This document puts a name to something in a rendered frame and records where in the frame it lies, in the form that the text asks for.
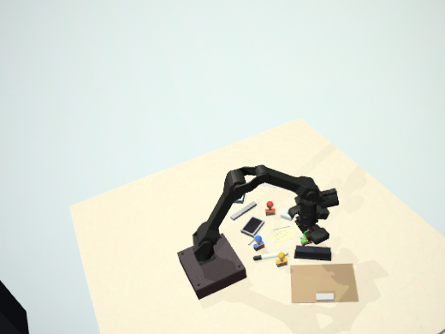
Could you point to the red rubber stamp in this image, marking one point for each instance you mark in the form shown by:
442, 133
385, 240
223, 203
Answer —
270, 211

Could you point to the yellow rubber stamp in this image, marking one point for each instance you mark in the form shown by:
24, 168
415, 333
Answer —
282, 261

